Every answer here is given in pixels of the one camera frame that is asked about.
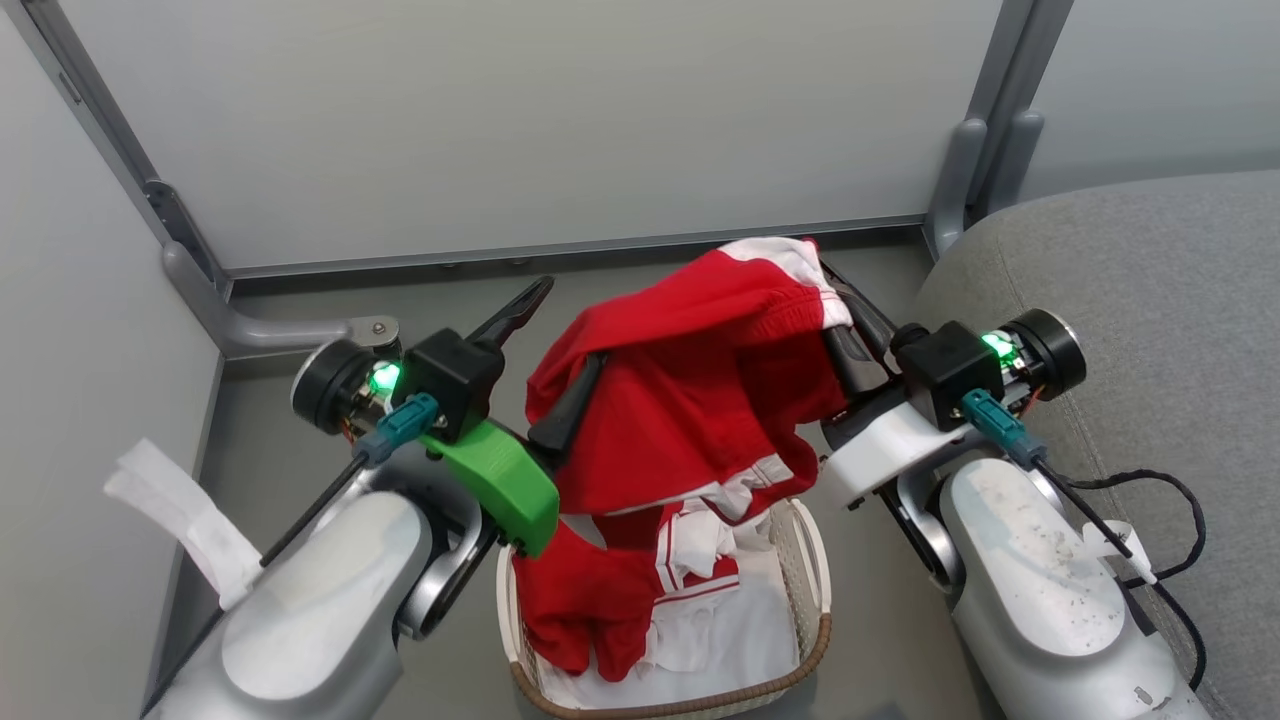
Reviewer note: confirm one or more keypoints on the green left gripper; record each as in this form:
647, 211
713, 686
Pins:
505, 480

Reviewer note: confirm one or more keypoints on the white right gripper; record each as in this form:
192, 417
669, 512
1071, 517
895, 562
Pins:
885, 450

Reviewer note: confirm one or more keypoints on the red garment with white band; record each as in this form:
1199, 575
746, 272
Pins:
690, 370

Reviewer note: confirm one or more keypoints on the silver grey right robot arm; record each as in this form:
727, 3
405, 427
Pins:
1040, 590

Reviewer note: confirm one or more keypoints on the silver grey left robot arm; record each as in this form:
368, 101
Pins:
320, 600

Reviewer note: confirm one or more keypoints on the white basket with wicker rim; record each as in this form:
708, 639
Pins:
815, 600

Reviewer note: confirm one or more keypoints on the grey corner support foot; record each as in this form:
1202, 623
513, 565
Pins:
955, 190

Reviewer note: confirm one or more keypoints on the black round right gripper motor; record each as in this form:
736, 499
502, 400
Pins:
1050, 350

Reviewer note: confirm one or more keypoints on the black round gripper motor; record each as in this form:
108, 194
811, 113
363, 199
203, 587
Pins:
325, 385
1050, 350

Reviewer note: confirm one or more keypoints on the black round left gripper motor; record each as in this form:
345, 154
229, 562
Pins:
325, 385

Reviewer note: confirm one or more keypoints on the plain red garment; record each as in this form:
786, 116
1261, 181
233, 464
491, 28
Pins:
580, 600

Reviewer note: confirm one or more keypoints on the white garment with red stripes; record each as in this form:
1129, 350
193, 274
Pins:
695, 550

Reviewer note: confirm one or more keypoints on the grey fabric sofa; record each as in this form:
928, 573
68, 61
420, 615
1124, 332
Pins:
1150, 300

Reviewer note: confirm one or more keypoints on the plain white garment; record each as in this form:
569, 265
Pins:
730, 640

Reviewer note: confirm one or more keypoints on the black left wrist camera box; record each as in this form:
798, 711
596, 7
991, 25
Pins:
452, 378

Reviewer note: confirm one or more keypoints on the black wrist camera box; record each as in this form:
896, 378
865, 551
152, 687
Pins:
950, 370
452, 378

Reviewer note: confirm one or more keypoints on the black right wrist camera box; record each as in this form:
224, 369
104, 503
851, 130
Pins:
950, 370

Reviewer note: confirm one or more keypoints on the grey metal partition frame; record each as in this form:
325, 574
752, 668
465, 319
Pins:
560, 250

